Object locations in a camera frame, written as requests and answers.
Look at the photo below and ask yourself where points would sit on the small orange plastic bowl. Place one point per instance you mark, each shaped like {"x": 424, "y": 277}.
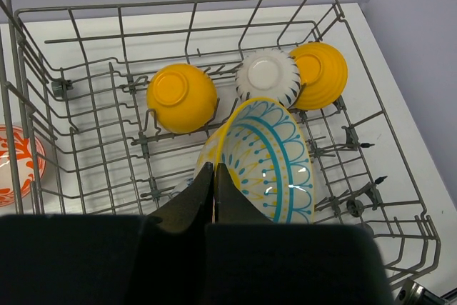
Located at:
{"x": 183, "y": 98}

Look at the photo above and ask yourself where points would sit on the white striped ceramic bowl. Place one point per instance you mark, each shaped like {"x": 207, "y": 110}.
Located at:
{"x": 270, "y": 73}

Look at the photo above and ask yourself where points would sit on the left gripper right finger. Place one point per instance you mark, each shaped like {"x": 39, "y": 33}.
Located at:
{"x": 251, "y": 260}

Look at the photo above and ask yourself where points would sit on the blue floral ceramic bowl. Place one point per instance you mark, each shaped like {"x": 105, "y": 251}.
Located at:
{"x": 182, "y": 187}

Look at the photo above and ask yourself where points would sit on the grey wire dish rack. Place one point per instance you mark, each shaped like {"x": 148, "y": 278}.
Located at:
{"x": 113, "y": 115}

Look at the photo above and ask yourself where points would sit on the pale yellow flower bowl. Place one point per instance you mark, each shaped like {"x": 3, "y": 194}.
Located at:
{"x": 266, "y": 155}

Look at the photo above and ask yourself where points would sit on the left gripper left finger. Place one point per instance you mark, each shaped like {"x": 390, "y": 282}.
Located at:
{"x": 110, "y": 259}

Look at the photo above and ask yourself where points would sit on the large orange plastic bowl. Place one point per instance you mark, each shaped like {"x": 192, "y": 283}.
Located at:
{"x": 324, "y": 75}

